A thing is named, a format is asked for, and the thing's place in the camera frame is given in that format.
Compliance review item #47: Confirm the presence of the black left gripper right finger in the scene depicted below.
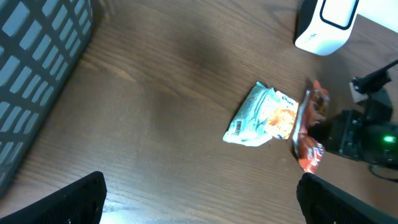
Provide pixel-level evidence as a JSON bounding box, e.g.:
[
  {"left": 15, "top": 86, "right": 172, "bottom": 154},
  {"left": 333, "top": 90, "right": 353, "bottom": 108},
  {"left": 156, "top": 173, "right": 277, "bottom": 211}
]
[{"left": 297, "top": 173, "right": 397, "bottom": 224}]

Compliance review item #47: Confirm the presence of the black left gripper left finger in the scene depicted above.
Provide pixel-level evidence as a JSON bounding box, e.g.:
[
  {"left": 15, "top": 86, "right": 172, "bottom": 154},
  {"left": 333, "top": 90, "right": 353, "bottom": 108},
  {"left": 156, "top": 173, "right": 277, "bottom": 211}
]
[{"left": 1, "top": 171, "right": 107, "bottom": 224}]

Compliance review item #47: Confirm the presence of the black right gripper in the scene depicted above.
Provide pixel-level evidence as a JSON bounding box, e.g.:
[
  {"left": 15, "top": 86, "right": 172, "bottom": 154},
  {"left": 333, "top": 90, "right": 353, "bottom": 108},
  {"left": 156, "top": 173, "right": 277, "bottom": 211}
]
[{"left": 308, "top": 90, "right": 397, "bottom": 170}]

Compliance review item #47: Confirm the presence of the orange Top chocolate bar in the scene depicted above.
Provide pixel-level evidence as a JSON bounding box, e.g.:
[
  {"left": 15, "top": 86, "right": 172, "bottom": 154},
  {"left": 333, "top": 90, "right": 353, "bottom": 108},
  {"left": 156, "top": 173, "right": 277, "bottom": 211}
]
[{"left": 292, "top": 80, "right": 330, "bottom": 174}]

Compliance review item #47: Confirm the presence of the teal snack packet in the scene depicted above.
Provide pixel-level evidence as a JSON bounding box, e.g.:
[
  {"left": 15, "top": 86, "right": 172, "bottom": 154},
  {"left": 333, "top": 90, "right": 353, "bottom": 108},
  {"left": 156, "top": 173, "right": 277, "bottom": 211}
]
[{"left": 223, "top": 82, "right": 275, "bottom": 147}]

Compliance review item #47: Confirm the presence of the grey plastic mesh basket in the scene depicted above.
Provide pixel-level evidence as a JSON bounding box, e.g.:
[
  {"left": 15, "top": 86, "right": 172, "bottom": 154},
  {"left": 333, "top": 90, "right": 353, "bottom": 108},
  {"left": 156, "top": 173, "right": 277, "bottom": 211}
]
[{"left": 1, "top": 0, "right": 93, "bottom": 195}]

